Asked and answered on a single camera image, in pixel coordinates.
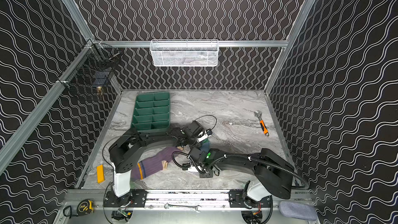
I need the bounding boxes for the aluminium front rail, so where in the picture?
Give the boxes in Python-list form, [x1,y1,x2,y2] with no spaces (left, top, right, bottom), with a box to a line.
[63,188,312,211]

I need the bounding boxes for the black wire wall basket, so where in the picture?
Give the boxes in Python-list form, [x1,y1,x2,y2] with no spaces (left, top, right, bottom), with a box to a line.
[61,44,121,102]

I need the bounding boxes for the silver combination wrench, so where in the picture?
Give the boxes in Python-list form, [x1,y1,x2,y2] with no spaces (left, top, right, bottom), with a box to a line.
[164,203,201,213]

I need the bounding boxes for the green divided plastic tray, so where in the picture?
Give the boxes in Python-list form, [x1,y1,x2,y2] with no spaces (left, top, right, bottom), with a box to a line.
[131,91,171,133]

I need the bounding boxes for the orange handled adjustable wrench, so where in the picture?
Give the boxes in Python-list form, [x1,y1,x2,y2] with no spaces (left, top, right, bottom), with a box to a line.
[254,111,269,136]

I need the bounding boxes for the blue orange striped sock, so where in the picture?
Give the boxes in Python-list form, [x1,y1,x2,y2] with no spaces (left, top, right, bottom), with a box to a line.
[200,140,210,152]

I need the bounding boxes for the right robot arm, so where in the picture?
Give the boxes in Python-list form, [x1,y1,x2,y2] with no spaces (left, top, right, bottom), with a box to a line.
[176,148,309,208]

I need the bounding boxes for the grey cloth pad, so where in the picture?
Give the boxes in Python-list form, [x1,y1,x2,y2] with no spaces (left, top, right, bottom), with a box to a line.
[279,201,318,221]

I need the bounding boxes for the yellow plastic block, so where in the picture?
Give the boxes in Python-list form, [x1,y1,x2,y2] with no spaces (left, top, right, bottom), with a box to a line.
[96,164,105,184]

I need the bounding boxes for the brass padlock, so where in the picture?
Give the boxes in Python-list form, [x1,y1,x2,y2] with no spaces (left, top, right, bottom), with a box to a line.
[96,86,103,96]

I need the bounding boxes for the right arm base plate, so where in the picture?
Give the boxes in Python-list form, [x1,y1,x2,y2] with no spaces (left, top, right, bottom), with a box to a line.
[228,189,272,209]

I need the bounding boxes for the white mesh wall basket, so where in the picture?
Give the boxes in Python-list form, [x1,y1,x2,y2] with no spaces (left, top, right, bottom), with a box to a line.
[149,39,220,67]

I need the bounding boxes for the yellow black tape measure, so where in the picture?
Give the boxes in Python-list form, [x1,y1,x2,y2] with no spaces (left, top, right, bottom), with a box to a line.
[62,199,94,218]

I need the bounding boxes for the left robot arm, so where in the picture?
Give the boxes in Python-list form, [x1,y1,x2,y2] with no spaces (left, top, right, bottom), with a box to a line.
[108,120,212,197]

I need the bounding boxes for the purple striped sock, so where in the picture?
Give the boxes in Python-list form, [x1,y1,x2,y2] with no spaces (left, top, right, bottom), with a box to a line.
[131,147,183,181]

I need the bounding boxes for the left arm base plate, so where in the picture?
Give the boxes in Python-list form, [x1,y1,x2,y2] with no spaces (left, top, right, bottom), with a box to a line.
[103,189,148,208]

